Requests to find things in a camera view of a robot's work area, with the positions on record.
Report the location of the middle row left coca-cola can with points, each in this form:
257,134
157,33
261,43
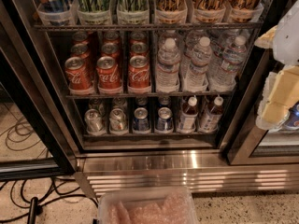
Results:
82,50

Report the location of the blue pepsi can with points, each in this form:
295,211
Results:
164,122
141,121

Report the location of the front middle coca-cola can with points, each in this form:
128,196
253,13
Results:
109,78

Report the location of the middle wire fridge shelf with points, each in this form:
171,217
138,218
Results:
149,94

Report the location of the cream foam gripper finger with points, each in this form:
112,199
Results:
265,41
280,94

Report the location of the front left coca-cola can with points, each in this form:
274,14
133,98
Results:
78,75

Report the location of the middle row right coca-cola can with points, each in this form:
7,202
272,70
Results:
139,49

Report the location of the water bottle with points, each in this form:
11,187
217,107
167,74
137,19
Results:
168,61
221,76
199,56

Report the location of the silver can bottom left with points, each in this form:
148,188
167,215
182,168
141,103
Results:
94,122

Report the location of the blue pepsi can left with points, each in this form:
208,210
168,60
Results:
141,121

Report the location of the wire fridge shelf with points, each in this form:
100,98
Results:
149,27
149,94

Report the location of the middle water bottle front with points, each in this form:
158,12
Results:
199,56

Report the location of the top wire fridge shelf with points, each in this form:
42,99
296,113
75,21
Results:
149,27

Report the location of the right glass fridge door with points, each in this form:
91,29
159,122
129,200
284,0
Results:
243,142

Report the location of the right water bottle front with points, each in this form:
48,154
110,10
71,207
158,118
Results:
221,76

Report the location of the silver can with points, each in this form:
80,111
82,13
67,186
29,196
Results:
118,123
94,122

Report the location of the left iced tea bottle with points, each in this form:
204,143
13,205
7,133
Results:
187,115

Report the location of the left open fridge door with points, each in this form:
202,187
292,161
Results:
34,82

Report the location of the clear plastic bin bubble wrap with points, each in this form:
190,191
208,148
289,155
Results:
153,205

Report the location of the row coca-cola can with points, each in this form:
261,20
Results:
112,50
139,49
82,50

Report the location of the blue pepsi can right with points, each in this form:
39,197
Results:
164,122

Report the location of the front right coca-cola can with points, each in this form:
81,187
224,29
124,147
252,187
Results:
139,75

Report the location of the left water bottle front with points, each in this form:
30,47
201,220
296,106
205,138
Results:
168,61

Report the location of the middle row centre coca-cola can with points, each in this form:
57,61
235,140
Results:
112,50

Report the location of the steel fridge base grille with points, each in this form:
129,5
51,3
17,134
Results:
199,170

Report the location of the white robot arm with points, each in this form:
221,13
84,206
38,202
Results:
286,40

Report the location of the iced tea bottle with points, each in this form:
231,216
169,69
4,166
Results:
187,115
211,114

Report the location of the blue red can top shelf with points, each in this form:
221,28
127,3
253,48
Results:
57,12

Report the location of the right iced tea bottle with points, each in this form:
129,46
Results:
211,114

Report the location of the blue can behind right door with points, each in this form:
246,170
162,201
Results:
292,123

